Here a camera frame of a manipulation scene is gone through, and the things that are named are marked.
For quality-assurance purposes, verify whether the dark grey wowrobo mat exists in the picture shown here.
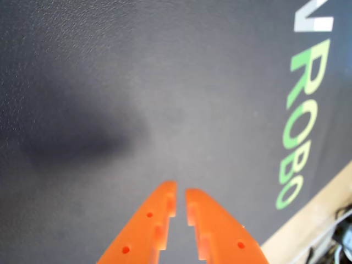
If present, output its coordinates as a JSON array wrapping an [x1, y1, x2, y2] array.
[[0, 0, 352, 264]]

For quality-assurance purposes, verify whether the thin white cable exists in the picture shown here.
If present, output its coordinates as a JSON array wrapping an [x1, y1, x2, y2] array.
[[296, 210, 352, 258]]

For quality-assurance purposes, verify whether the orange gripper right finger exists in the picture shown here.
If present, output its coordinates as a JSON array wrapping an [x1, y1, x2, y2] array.
[[184, 188, 270, 264]]

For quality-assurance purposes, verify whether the thin black cable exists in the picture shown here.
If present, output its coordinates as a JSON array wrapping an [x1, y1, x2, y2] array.
[[331, 202, 352, 221]]

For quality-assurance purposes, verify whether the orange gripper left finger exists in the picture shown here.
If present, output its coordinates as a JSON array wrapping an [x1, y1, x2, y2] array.
[[96, 180, 178, 264]]

